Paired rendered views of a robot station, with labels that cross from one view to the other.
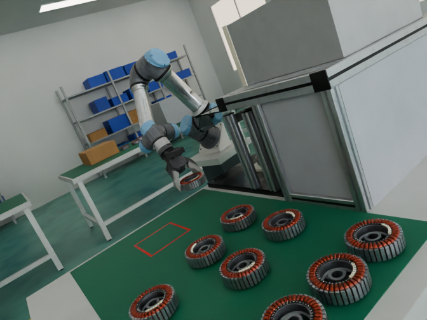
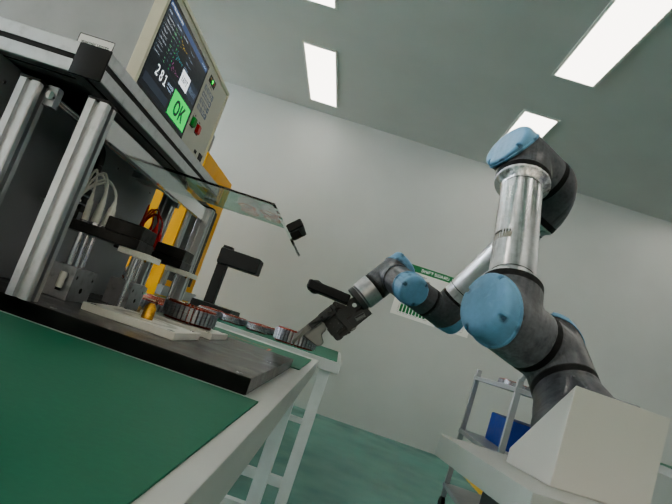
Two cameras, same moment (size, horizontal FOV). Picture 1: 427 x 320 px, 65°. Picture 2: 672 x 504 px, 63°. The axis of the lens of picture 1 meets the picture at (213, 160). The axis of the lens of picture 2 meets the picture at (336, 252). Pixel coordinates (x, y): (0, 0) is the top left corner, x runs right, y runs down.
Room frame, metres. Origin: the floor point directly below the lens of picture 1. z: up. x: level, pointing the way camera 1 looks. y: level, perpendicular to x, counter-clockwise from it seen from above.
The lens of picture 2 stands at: (2.16, -1.05, 0.85)
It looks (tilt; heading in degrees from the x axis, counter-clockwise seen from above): 8 degrees up; 124
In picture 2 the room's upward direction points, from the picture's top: 19 degrees clockwise
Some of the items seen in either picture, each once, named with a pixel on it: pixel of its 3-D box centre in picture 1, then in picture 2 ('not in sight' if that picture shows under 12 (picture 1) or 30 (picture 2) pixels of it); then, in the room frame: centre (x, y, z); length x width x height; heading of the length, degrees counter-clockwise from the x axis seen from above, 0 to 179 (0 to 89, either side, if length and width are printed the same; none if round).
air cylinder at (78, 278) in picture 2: not in sight; (68, 281); (1.31, -0.50, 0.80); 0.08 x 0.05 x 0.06; 120
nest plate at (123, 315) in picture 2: not in sight; (145, 322); (1.43, -0.43, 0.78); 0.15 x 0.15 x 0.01; 30
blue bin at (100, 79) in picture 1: (94, 82); not in sight; (7.44, 1.70, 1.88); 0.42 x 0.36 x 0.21; 31
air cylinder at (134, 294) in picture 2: not in sight; (124, 293); (1.19, -0.29, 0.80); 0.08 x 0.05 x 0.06; 120
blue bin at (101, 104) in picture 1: (99, 105); not in sight; (7.38, 1.80, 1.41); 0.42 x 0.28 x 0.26; 32
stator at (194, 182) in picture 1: (192, 181); (295, 338); (1.35, 0.12, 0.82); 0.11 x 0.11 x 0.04
